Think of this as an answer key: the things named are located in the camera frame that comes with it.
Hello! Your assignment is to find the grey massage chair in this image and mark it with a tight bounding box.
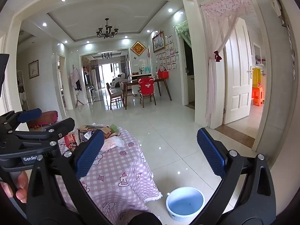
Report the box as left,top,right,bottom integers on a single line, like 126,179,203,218
110,73,121,89

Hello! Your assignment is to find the red basket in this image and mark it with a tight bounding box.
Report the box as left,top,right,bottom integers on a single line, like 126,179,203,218
157,66,170,79

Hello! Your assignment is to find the white tissue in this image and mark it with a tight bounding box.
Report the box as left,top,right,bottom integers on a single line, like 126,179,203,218
101,137,128,151

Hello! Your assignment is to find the pink checked cartoon tablecloth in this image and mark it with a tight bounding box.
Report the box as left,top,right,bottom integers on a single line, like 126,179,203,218
56,127,163,225

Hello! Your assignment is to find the wooden dining chair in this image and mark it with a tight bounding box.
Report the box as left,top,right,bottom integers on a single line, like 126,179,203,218
138,78,157,106
106,82,125,110

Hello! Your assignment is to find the red chair cover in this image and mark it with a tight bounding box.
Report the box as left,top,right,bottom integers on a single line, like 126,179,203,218
137,78,155,96

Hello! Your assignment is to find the white hanging cloth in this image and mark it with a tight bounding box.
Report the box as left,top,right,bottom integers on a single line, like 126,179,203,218
265,0,282,17

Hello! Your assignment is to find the small framed ink painting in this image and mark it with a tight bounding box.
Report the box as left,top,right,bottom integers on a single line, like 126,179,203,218
28,60,39,79

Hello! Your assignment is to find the row of metal wall hooks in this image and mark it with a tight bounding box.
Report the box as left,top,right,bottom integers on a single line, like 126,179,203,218
287,23,298,80

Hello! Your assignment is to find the white framed mirror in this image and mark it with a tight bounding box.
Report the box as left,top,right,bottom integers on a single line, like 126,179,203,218
253,42,262,65

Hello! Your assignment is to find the green lace curtain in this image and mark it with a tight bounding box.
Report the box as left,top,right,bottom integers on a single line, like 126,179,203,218
173,20,192,47

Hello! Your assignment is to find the black flat panel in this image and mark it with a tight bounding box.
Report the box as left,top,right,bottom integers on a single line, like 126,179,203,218
0,54,10,96

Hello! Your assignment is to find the person's left hand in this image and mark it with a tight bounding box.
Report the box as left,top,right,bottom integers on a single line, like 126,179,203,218
0,171,30,204

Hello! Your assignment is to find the orange plastic stool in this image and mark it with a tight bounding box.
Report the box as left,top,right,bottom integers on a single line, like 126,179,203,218
251,86,263,107

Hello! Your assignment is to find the pink hanging garment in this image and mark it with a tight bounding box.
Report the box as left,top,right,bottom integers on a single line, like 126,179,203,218
69,66,80,87

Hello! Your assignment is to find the white standing air conditioner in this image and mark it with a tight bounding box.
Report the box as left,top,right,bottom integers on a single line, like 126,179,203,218
91,69,98,89

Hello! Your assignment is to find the wall of award certificates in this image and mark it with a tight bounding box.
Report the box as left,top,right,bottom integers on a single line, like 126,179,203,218
156,35,177,70

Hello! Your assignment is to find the white plastic bucket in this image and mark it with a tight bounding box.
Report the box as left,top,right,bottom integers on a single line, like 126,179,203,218
166,187,205,221

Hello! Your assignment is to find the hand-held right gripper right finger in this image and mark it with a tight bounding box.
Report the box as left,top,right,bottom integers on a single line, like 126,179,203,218
196,128,276,225

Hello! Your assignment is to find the large black chandelier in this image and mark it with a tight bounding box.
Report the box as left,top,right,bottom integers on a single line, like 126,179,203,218
96,18,119,39

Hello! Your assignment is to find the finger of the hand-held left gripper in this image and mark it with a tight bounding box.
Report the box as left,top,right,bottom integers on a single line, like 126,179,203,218
0,108,43,132
14,117,75,144

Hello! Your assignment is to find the large framed painting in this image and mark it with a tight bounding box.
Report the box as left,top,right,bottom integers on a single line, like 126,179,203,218
152,31,166,53

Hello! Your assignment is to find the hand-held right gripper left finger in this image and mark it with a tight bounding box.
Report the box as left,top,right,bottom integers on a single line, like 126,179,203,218
25,130,110,225

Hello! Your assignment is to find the white panel door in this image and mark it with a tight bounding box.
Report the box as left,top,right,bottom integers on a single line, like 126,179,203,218
223,17,254,125

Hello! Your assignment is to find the pink floral curtain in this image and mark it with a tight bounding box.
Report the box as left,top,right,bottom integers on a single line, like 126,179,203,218
200,0,255,129

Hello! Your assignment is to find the wooden coat stand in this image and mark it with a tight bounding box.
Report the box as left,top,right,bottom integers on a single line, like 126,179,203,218
74,91,85,109

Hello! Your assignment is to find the red diamond wall decoration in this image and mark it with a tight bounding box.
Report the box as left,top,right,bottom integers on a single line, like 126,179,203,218
130,41,147,57

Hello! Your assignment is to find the red upholstered bench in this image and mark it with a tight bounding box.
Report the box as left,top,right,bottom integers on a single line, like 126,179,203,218
28,111,59,128

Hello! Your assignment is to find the dark wooden dining table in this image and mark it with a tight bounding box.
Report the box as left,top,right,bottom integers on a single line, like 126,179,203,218
121,76,173,110

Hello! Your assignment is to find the red cardboard box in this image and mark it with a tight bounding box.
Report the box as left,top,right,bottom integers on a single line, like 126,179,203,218
62,132,80,152

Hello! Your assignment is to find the white clothes rack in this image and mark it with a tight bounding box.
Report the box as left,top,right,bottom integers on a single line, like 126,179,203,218
16,70,30,112

